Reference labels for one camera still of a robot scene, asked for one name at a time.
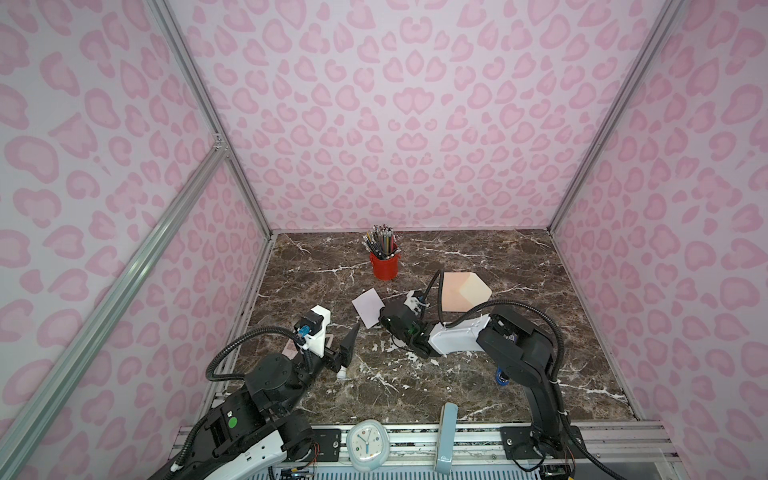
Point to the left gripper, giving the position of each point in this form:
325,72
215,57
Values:
333,360

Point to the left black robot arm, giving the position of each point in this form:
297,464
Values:
258,426

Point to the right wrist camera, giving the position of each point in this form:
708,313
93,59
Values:
415,302

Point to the aluminium frame rail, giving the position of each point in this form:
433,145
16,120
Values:
633,449

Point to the coloured pencils bunch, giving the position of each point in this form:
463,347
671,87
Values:
381,242

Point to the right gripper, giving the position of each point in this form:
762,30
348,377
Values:
384,320

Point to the white alarm clock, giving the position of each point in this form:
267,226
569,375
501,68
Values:
368,445

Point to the pink calculator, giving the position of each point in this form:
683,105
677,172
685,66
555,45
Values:
290,350

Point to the pink envelope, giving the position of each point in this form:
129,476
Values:
463,291

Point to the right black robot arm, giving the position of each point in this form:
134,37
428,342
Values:
523,353

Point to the light blue phone stand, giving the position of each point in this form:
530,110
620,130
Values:
446,439

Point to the blue stapler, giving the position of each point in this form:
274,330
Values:
501,378

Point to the red pencil cup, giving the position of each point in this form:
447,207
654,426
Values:
385,269

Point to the white letter paper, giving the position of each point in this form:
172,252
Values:
368,306

